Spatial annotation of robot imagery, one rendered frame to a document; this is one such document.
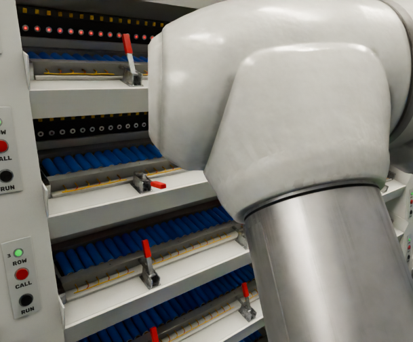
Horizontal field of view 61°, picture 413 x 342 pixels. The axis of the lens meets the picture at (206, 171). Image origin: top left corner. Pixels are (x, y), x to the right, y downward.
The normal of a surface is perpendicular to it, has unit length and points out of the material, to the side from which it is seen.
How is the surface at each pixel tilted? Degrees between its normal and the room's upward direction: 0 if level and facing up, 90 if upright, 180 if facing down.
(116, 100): 111
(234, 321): 21
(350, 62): 65
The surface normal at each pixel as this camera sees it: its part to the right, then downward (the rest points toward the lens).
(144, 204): 0.60, 0.45
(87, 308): 0.17, -0.88
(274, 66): 0.07, -0.22
